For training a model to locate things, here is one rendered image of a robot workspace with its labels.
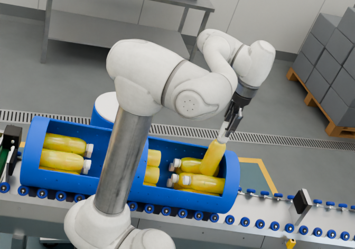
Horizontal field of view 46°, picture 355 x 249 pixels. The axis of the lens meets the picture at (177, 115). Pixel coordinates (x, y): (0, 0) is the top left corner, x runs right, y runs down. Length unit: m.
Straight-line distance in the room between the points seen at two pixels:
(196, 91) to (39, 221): 1.13
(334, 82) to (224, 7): 1.59
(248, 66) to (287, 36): 4.41
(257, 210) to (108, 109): 0.90
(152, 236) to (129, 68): 0.55
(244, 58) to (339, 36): 3.56
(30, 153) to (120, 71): 0.71
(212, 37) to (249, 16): 4.02
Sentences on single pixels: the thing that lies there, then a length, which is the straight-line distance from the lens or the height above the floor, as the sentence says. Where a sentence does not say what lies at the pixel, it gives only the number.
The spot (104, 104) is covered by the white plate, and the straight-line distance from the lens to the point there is 2.22.
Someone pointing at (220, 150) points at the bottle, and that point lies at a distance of 1.76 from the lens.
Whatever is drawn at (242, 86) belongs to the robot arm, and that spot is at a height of 1.61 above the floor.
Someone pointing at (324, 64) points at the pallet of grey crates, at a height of 0.53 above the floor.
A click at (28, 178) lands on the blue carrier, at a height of 1.08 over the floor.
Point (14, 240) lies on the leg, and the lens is 2.12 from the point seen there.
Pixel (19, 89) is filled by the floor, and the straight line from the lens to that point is 4.01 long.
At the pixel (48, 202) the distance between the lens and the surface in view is 1.85.
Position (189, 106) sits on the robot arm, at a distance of 0.97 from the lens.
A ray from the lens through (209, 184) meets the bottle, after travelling 1.82.
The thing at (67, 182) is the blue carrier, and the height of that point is 1.09.
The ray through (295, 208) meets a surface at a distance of 2.15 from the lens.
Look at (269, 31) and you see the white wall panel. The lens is 5.77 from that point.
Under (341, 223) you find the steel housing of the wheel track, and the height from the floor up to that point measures 0.93.
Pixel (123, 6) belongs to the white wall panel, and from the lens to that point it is 5.10.
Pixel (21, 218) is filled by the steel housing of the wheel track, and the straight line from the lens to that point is 1.92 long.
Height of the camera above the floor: 2.34
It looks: 35 degrees down
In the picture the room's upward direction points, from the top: 20 degrees clockwise
